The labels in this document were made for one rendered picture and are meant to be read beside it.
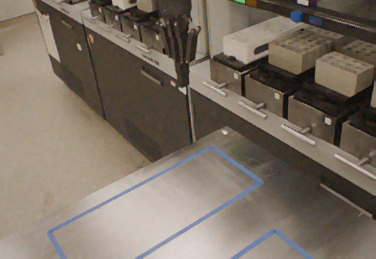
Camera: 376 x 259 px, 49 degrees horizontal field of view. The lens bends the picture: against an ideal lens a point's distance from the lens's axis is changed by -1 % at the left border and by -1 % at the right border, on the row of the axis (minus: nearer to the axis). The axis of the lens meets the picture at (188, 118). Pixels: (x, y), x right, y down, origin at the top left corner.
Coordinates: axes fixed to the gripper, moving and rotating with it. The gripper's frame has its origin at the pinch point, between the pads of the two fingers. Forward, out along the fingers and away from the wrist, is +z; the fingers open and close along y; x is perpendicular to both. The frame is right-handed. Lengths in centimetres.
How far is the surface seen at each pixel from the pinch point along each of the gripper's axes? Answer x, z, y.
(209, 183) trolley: 26.0, 2.5, -29.9
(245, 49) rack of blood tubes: -17.4, -1.6, -7.2
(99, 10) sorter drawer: -32, 5, 78
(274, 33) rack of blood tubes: -28.9, -2.6, -9.2
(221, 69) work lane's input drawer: -15.0, 5.2, -0.5
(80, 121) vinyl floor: -39, 84, 130
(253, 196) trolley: 24.2, 2.5, -38.1
